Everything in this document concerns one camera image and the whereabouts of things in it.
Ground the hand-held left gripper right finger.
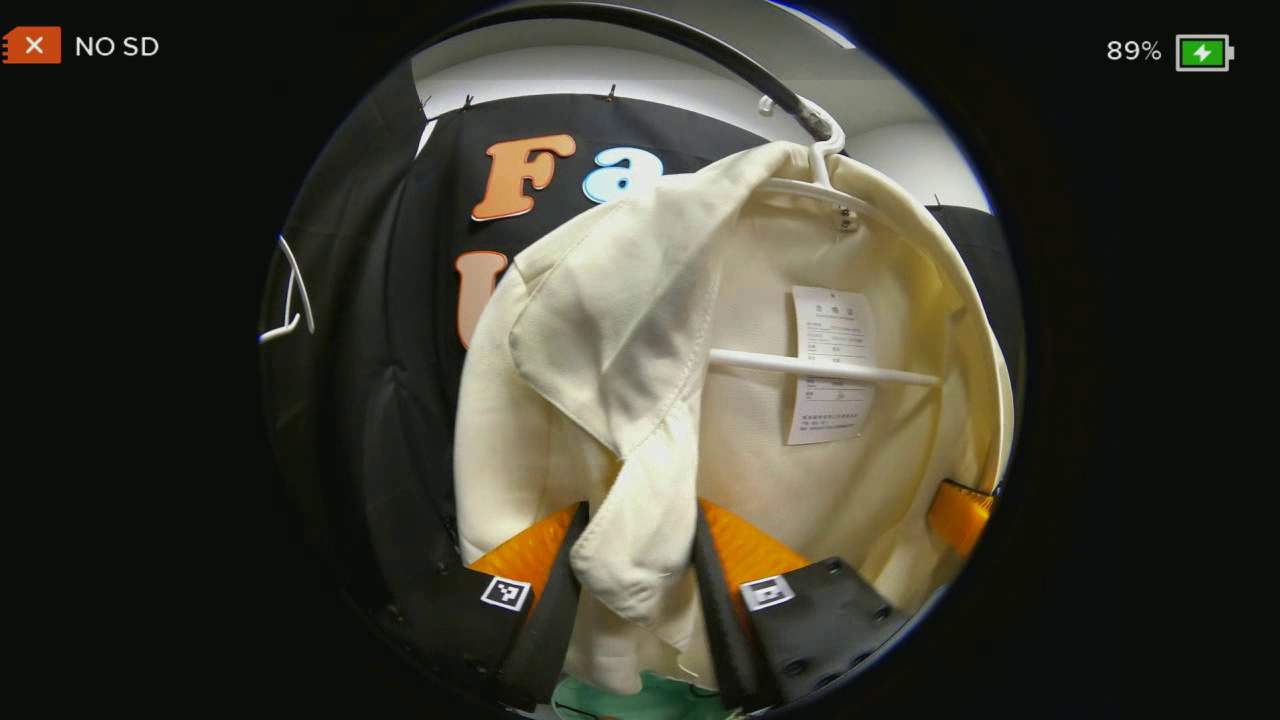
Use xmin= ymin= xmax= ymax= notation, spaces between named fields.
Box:
xmin=692 ymin=497 xmax=911 ymax=713

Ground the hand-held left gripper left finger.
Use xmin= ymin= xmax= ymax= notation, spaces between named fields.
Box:
xmin=385 ymin=500 xmax=591 ymax=713

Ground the mint green laundry hamper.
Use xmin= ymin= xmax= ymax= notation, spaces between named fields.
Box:
xmin=553 ymin=672 xmax=731 ymax=720

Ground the white plastic clothes hanger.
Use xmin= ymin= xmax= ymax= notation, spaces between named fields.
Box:
xmin=708 ymin=95 xmax=943 ymax=388
xmin=258 ymin=235 xmax=316 ymax=346

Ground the cream button-up shirt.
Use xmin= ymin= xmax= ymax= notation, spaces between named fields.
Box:
xmin=453 ymin=140 xmax=1016 ymax=696

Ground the black backdrop cloth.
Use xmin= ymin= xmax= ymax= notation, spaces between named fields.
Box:
xmin=262 ymin=60 xmax=1021 ymax=641

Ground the row of black clips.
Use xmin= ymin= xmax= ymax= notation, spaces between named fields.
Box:
xmin=420 ymin=85 xmax=943 ymax=208

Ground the black clothes rail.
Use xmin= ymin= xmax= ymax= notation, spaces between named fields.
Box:
xmin=440 ymin=0 xmax=836 ymax=141

